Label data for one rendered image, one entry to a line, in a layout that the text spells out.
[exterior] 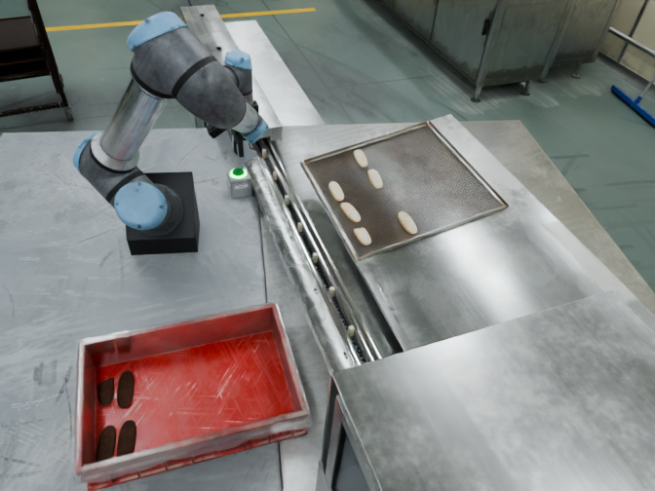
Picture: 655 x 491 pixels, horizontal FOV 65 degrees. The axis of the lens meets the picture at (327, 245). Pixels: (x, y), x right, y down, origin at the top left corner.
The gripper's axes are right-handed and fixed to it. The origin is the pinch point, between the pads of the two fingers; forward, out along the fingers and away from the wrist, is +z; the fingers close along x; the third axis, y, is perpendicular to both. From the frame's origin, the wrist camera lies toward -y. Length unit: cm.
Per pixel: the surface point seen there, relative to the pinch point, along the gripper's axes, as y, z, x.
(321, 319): 7, 9, -63
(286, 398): -8, 13, -81
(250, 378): -14, 13, -73
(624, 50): 382, 76, 182
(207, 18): 14, 4, 128
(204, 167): -9.1, 13.4, 17.3
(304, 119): 37, 14, 40
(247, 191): 1.8, 11.1, -3.4
